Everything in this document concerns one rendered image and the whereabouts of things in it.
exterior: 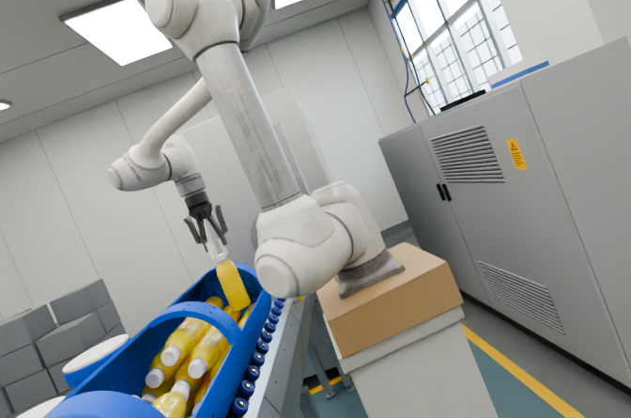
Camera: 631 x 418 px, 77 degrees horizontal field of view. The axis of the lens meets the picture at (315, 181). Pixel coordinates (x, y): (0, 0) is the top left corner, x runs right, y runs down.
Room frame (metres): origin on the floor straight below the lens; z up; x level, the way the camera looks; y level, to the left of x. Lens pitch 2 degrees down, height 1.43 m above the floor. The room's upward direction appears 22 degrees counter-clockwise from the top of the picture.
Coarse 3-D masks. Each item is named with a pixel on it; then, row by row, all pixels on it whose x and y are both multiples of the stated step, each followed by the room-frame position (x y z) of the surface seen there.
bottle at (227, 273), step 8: (224, 264) 1.31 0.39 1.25; (232, 264) 1.33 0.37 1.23; (224, 272) 1.30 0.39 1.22; (232, 272) 1.31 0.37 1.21; (224, 280) 1.30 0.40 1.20; (232, 280) 1.30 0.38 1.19; (240, 280) 1.33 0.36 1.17; (224, 288) 1.31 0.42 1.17; (232, 288) 1.30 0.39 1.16; (240, 288) 1.31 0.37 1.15; (232, 296) 1.30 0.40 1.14; (240, 296) 1.30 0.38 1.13; (248, 296) 1.33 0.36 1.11; (232, 304) 1.30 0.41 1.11; (240, 304) 1.30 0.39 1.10; (248, 304) 1.31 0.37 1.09
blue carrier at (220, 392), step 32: (192, 288) 1.34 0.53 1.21; (256, 288) 1.43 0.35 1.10; (160, 320) 0.98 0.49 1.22; (224, 320) 1.00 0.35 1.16; (256, 320) 1.18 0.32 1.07; (128, 352) 0.94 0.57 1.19; (96, 384) 0.82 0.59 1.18; (128, 384) 0.95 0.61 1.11; (224, 384) 0.84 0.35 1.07; (64, 416) 0.58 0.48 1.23; (96, 416) 0.58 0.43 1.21; (128, 416) 0.59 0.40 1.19; (160, 416) 0.62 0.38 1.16; (192, 416) 0.69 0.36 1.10; (224, 416) 0.83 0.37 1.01
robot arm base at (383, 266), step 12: (384, 252) 1.03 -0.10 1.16; (372, 264) 1.00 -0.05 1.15; (384, 264) 1.01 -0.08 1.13; (396, 264) 1.00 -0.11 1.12; (336, 276) 1.13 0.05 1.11; (348, 276) 1.01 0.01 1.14; (360, 276) 1.00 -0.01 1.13; (372, 276) 0.99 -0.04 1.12; (384, 276) 0.99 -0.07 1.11; (348, 288) 0.99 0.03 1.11; (360, 288) 0.99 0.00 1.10
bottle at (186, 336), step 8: (184, 320) 1.05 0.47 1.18; (192, 320) 1.04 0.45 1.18; (200, 320) 1.06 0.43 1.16; (184, 328) 1.00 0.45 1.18; (192, 328) 1.01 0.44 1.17; (200, 328) 1.04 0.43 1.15; (176, 336) 0.96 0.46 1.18; (184, 336) 0.96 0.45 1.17; (192, 336) 0.99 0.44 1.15; (200, 336) 1.03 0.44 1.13; (168, 344) 0.94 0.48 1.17; (176, 344) 0.94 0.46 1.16; (184, 344) 0.95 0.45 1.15; (192, 344) 0.97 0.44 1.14; (184, 352) 0.94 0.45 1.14
